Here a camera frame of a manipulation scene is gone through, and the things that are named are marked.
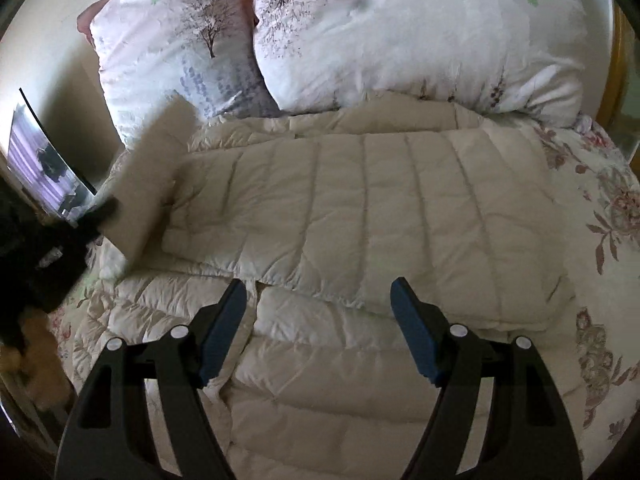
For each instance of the beige quilted down jacket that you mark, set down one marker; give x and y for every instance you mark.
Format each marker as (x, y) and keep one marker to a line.
(325, 269)

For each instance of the left floral pillow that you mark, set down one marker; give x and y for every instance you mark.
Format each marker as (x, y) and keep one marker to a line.
(149, 50)

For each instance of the wooden door frame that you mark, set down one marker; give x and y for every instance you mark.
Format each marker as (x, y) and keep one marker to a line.
(618, 112)

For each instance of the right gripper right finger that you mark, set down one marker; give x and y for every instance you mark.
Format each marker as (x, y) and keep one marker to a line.
(528, 433)

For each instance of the person left hand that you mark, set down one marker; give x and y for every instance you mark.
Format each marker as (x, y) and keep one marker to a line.
(46, 384)

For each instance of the floral pillow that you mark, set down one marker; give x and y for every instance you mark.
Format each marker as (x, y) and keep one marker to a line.
(490, 56)
(149, 50)

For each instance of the right floral pillow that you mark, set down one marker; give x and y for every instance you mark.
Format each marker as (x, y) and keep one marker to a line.
(490, 56)

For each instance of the black framed mirror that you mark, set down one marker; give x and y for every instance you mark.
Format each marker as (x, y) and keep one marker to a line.
(40, 168)

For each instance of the floral bed sheet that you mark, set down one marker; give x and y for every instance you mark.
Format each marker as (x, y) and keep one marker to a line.
(595, 239)

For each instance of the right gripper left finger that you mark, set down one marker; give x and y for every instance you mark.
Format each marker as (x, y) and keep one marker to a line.
(109, 436)

